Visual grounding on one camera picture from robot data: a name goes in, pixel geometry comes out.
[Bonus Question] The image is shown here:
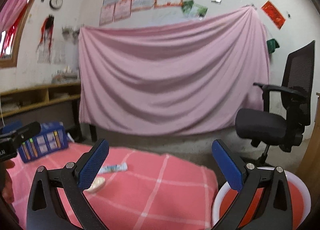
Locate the white tissue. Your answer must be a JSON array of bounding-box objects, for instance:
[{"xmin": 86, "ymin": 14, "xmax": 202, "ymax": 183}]
[{"xmin": 85, "ymin": 176, "xmax": 106, "ymax": 193}]

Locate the silver medicine sachet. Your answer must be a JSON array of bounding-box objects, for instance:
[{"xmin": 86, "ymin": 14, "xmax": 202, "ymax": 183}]
[{"xmin": 98, "ymin": 162, "xmax": 128, "ymax": 175}]

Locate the person's left hand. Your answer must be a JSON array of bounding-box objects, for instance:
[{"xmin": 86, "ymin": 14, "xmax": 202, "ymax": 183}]
[{"xmin": 2, "ymin": 160, "xmax": 15, "ymax": 204}]

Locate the red plastic bucket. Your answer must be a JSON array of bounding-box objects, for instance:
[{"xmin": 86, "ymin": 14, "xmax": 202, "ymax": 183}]
[{"xmin": 212, "ymin": 171, "xmax": 311, "ymax": 229}]

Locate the wooden cabinet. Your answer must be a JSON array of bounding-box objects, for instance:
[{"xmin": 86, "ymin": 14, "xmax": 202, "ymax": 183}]
[{"xmin": 295, "ymin": 92, "xmax": 320, "ymax": 183}]

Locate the stack of books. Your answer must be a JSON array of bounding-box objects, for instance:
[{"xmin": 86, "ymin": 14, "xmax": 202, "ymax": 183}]
[{"xmin": 52, "ymin": 66, "xmax": 78, "ymax": 84}]

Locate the black office chair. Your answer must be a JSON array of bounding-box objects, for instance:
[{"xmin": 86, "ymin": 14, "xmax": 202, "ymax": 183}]
[{"xmin": 235, "ymin": 41, "xmax": 316, "ymax": 166}]

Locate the red black tassel ornament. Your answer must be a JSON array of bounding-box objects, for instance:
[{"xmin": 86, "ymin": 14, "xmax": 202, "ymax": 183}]
[{"xmin": 37, "ymin": 14, "xmax": 54, "ymax": 53}]

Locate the pink checkered tablecloth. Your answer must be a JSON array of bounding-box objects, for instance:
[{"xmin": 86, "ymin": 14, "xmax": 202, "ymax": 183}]
[{"xmin": 4, "ymin": 143, "xmax": 218, "ymax": 229}]

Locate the pink hanging sheet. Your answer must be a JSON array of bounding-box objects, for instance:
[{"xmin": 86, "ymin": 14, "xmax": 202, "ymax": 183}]
[{"xmin": 79, "ymin": 6, "xmax": 270, "ymax": 136}]

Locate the green hanging bag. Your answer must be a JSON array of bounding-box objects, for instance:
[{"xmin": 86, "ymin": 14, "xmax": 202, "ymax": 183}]
[{"xmin": 267, "ymin": 39, "xmax": 280, "ymax": 54}]

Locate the wooden wall shelf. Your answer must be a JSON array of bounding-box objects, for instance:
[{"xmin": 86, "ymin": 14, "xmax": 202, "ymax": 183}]
[{"xmin": 1, "ymin": 82, "xmax": 81, "ymax": 118}]

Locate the wooden window frame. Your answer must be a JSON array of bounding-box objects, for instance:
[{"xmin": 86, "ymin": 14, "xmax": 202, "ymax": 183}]
[{"xmin": 1, "ymin": 0, "xmax": 35, "ymax": 69}]

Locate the round wall clock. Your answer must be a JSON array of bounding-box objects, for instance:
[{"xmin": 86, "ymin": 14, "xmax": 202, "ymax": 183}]
[{"xmin": 49, "ymin": 0, "xmax": 63, "ymax": 10}]

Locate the red paper wall decoration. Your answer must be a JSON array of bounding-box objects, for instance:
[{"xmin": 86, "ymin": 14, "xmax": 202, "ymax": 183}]
[{"xmin": 261, "ymin": 1, "xmax": 286, "ymax": 29}]

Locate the green photo on wall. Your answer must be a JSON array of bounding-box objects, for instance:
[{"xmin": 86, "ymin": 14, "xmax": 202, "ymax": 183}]
[{"xmin": 181, "ymin": 0, "xmax": 208, "ymax": 19}]

